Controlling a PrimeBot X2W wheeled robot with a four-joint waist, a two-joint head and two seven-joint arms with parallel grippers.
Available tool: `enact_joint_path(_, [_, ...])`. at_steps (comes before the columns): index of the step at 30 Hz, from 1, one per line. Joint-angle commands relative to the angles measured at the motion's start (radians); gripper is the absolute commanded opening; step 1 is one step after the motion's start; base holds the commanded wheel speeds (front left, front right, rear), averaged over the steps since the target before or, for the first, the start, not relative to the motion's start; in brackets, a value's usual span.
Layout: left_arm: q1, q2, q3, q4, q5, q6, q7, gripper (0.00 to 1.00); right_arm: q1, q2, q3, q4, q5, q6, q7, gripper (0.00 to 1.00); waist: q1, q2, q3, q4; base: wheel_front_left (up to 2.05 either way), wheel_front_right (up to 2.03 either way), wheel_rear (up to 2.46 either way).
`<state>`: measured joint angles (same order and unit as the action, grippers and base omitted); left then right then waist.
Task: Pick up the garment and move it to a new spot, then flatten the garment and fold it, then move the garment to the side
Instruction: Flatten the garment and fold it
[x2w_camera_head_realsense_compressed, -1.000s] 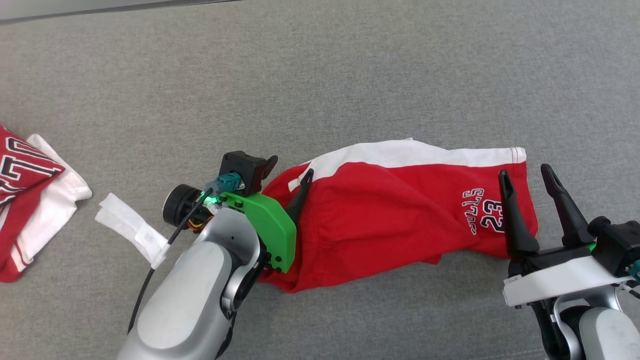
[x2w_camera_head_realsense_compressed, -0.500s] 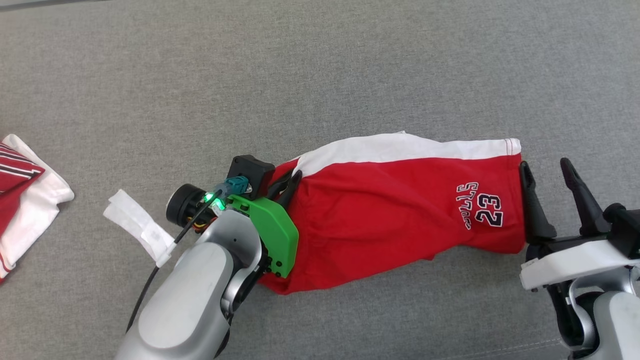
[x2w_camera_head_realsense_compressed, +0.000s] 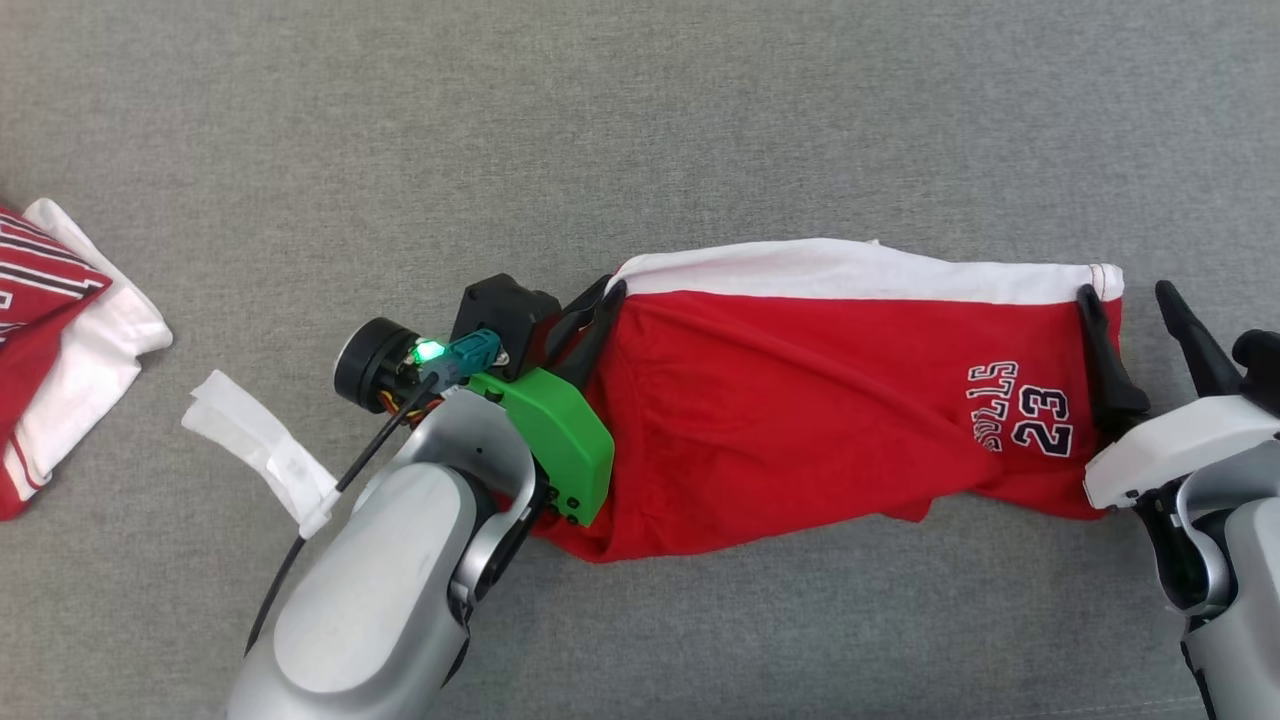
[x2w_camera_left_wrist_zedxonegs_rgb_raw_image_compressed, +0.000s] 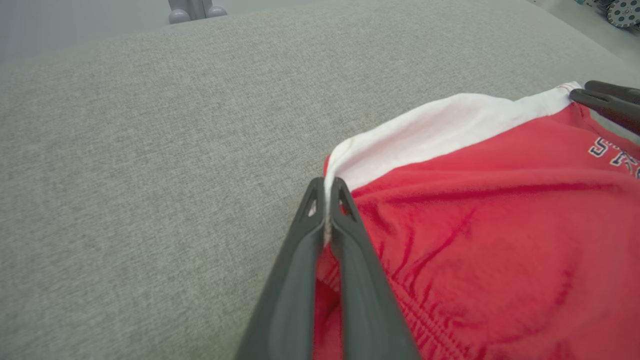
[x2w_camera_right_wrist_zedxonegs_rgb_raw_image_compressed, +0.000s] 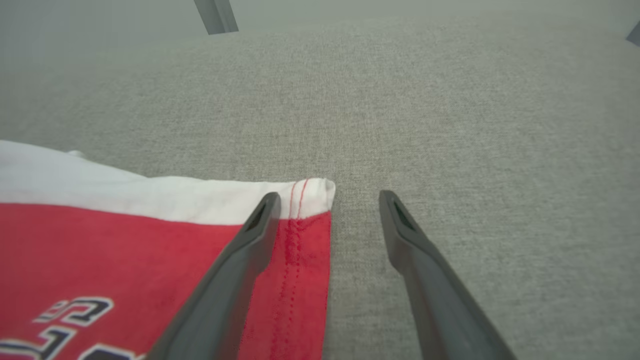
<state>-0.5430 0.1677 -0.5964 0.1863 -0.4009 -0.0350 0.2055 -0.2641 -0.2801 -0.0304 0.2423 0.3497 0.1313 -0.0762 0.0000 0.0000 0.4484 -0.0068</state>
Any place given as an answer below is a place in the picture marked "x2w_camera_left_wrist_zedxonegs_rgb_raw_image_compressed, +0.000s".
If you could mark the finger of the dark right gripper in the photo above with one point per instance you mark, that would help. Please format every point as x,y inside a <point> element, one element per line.
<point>615,110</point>
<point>620,91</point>

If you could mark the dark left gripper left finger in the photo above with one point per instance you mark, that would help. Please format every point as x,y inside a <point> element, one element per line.
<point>290,290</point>

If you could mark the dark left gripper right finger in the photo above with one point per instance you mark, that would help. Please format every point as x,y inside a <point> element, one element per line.
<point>365,300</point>

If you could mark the red shorts white waistband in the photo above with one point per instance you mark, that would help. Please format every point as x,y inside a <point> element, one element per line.
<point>500,225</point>

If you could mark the patterned round object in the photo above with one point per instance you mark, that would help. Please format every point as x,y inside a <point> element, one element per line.
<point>624,12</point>

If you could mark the grey partition post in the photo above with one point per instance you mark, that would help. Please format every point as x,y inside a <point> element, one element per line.
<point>195,9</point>

